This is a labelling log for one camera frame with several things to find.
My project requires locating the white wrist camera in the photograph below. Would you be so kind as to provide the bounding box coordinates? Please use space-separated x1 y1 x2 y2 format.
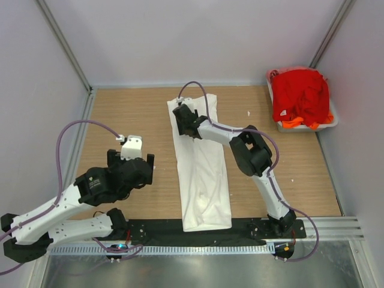
116 134 143 160
176 97 192 104

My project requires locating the orange garment in basket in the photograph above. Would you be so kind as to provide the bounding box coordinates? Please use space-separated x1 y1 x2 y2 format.
282 112 335 130

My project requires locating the slotted cable duct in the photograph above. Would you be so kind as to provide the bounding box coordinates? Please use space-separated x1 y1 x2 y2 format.
50 242 275 256

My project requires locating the red t-shirt in basket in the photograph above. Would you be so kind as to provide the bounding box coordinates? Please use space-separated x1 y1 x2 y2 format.
271 68 331 124

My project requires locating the aluminium frame rail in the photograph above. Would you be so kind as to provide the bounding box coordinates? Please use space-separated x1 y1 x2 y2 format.
35 217 365 244

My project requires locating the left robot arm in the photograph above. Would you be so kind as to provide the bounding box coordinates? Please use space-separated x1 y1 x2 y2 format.
1 149 155 263

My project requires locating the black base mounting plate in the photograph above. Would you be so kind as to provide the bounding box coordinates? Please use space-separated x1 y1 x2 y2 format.
99 218 307 247

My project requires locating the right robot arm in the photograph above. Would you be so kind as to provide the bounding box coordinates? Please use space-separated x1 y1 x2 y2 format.
172 104 296 238

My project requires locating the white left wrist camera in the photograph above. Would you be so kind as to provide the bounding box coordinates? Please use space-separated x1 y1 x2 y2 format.
116 134 143 160

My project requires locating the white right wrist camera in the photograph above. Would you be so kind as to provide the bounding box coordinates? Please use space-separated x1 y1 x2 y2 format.
176 97 192 104

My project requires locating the white t-shirt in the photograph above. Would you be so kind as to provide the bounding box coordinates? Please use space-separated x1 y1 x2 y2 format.
167 99 232 232

